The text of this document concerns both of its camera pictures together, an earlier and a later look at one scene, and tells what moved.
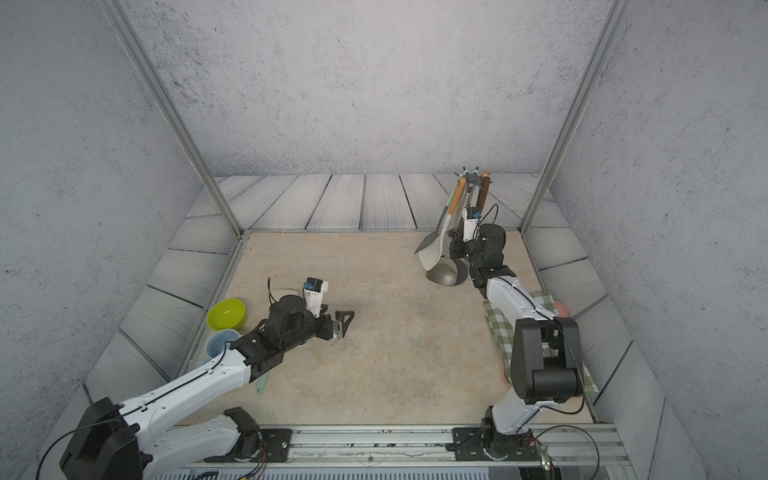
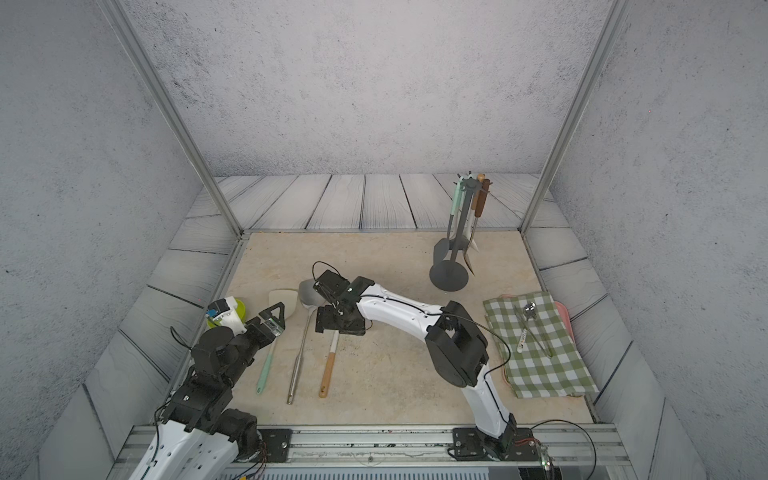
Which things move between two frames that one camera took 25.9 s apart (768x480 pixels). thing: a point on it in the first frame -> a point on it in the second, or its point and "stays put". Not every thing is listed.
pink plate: [562, 310] stays put
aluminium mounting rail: [554, 446] stays put
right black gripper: [459, 246] -> [323, 322]
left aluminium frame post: [170, 104] stays put
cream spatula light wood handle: [430, 253] -> [330, 362]
